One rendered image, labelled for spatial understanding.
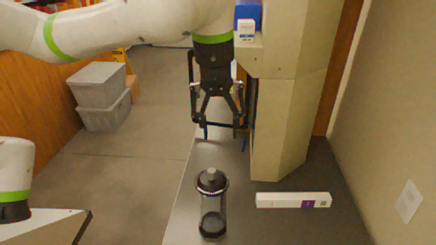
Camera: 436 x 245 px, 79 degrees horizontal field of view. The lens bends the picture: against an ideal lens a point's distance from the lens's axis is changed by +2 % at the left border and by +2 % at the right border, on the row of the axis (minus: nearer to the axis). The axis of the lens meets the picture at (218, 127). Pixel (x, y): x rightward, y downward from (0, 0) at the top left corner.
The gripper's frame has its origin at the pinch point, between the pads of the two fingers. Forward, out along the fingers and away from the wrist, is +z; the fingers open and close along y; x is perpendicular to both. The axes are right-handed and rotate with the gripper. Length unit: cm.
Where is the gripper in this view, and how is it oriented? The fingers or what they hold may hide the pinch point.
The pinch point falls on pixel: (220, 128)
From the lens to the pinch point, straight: 73.4
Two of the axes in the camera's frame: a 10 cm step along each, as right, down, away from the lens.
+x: -0.3, 6.2, -7.9
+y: -10.0, 0.3, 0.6
